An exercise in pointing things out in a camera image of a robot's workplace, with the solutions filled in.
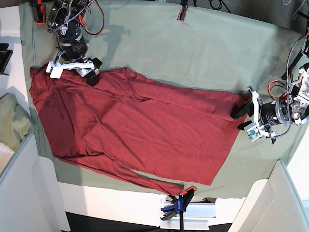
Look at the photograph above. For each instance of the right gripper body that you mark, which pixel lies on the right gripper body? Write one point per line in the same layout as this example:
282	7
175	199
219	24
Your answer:
74	49

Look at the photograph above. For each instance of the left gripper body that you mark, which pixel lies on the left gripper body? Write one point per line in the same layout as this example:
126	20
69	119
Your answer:
273	113

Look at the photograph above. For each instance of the red long-sleeve shirt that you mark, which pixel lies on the red long-sleeve shirt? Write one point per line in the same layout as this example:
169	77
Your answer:
138	130

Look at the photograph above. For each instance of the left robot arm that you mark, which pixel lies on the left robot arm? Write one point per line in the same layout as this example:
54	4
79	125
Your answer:
290	100

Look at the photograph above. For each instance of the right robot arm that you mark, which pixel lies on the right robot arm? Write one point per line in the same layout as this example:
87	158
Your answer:
66	19

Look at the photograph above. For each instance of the orange black clamp top left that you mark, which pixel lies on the orange black clamp top left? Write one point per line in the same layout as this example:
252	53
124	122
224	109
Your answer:
38	11

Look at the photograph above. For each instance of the orange black clamp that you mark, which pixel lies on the orange black clamp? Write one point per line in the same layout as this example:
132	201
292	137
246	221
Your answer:
38	11
183	10

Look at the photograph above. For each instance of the green table cloth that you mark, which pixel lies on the green table cloth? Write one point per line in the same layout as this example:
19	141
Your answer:
209	50

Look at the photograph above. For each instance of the black tablet device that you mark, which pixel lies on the black tablet device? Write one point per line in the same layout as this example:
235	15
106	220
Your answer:
5	55

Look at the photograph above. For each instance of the white bin right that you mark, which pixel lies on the white bin right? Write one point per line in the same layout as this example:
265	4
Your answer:
272	205

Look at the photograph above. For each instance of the white bin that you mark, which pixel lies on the white bin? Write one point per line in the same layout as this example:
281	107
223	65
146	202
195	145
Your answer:
272	205
30	198

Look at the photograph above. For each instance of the crumpled green cloth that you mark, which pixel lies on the crumpled green cloth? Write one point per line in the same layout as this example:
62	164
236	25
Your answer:
15	122

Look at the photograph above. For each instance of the blue orange bar clamp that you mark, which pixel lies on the blue orange bar clamp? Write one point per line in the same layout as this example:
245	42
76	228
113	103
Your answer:
179	206

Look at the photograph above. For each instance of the orange black clamp top middle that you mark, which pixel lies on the orange black clamp top middle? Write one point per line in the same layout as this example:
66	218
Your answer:
183	10

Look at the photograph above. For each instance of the white bin left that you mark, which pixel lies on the white bin left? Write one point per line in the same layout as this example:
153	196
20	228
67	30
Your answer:
30	198

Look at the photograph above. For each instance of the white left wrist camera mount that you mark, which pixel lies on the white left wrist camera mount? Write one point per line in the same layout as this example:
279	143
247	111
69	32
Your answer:
258	129

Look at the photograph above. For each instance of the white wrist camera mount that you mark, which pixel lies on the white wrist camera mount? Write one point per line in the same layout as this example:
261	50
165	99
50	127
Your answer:
55	68
258	129

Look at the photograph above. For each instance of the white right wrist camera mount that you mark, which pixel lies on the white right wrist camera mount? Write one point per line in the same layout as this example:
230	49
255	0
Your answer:
55	68

